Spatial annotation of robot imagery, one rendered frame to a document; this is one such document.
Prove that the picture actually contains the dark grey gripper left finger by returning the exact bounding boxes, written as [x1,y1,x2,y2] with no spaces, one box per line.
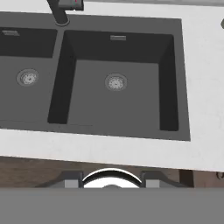
[37,171,84,189]

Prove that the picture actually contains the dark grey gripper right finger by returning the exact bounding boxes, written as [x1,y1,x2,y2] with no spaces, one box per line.
[140,171,187,189]

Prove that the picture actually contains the white and black round thing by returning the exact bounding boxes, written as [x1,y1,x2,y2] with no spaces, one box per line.
[81,167,143,189]

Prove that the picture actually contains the brown wooden cupboard front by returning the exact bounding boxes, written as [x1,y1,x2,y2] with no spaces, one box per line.
[0,155,224,189]

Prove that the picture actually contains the dark grey double sink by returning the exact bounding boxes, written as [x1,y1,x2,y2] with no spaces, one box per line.
[0,11,192,142]

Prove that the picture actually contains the dark grey sink tap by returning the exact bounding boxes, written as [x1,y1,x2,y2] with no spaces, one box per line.
[46,0,85,27]

